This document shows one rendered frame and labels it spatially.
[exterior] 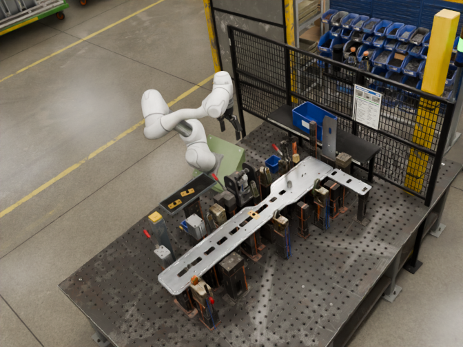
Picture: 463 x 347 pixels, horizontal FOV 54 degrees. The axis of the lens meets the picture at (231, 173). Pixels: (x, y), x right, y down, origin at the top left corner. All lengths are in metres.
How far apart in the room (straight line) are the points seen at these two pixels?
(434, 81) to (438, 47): 0.21
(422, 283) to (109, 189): 3.08
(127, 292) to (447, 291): 2.34
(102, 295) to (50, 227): 1.79
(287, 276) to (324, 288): 0.24
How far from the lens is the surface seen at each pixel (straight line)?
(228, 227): 2.82
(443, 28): 2.75
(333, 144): 3.14
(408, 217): 3.30
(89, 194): 4.93
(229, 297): 2.86
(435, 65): 2.85
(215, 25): 5.68
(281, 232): 2.81
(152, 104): 2.89
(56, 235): 4.67
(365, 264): 3.00
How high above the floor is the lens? 3.11
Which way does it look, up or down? 42 degrees down
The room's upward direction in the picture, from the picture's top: 10 degrees counter-clockwise
